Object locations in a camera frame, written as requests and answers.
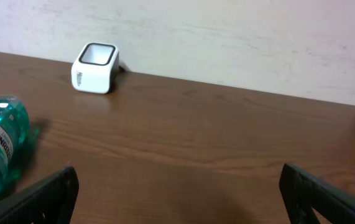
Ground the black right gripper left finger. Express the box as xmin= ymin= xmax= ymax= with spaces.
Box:
xmin=0 ymin=166 xmax=79 ymax=223

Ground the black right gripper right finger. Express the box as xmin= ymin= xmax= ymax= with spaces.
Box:
xmin=279 ymin=164 xmax=355 ymax=224

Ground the blue mouthwash bottle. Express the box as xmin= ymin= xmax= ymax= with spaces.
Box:
xmin=0 ymin=94 xmax=31 ymax=206

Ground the white barcode scanner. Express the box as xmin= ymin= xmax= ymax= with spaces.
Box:
xmin=71 ymin=42 xmax=119 ymax=94

